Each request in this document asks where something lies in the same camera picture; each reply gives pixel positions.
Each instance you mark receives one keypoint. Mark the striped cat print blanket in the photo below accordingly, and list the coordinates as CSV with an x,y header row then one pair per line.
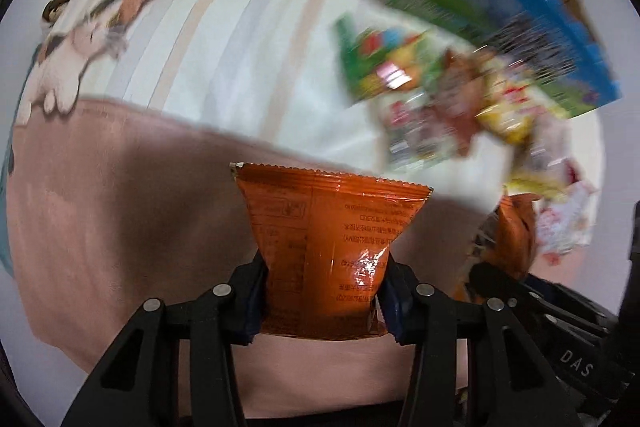
x,y
150,182

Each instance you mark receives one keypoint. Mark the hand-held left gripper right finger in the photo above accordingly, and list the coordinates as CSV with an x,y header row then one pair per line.
x,y
395,302

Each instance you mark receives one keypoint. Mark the clear red label snack packet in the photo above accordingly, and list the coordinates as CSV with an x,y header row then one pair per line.
x,y
410,137

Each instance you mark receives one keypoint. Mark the green snack packet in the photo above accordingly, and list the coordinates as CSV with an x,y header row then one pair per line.
x,y
365,57

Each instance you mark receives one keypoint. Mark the pale yellow snack packet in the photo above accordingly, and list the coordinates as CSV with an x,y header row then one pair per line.
x,y
535,184

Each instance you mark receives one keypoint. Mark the white red snack packet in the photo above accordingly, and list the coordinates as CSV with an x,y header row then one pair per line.
x,y
560,222

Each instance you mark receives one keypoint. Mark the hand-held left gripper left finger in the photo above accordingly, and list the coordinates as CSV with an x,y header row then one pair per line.
x,y
252,302

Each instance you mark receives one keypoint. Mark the orange snack packet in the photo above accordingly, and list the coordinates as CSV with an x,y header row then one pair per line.
x,y
320,232
515,232

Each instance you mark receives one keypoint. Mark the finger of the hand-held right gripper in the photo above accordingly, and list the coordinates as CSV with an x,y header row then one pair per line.
x,y
500,279

